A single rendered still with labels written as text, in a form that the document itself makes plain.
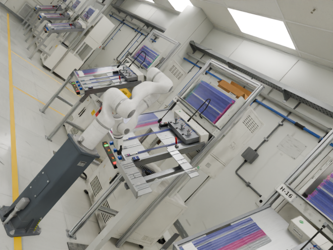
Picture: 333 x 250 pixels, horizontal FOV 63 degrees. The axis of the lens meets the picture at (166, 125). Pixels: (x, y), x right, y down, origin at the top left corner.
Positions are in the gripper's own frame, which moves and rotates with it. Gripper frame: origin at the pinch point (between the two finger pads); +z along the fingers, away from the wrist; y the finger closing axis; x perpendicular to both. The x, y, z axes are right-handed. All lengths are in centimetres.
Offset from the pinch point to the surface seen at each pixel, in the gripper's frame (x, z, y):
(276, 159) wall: 206, 79, -11
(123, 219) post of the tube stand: -10.3, 32.6, 35.6
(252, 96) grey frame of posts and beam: 113, -34, 14
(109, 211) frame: -14.5, 44.6, 14.0
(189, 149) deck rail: 58, 7, 10
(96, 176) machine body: -10, 62, -50
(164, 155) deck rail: 34.1, 6.3, 10.0
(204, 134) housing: 73, -3, 7
